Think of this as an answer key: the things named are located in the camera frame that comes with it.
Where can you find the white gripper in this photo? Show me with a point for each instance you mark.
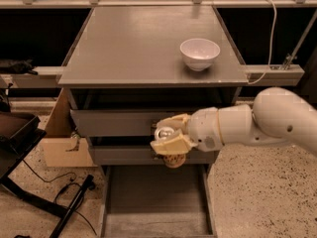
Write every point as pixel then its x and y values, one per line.
pixel 202 128

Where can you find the orange soda can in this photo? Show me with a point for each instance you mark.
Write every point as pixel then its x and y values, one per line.
pixel 171 161

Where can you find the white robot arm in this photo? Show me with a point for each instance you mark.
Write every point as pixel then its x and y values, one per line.
pixel 278 116

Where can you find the grey drawer cabinet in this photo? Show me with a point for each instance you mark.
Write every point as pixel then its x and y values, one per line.
pixel 128 58

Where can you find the bottom grey open drawer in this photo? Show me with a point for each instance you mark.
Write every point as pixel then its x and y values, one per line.
pixel 156 202

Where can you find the middle grey drawer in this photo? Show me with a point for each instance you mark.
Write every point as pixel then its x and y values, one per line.
pixel 142 155

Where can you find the top grey drawer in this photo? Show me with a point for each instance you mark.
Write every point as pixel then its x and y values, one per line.
pixel 115 123

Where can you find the white bowl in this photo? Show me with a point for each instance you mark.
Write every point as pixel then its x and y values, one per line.
pixel 199 54

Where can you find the cardboard box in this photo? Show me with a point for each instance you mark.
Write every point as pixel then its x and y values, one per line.
pixel 62 145

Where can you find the metal rail beam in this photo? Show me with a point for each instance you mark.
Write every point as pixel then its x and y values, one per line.
pixel 259 75

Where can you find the black bag on rail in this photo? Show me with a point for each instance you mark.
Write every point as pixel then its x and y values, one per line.
pixel 15 66

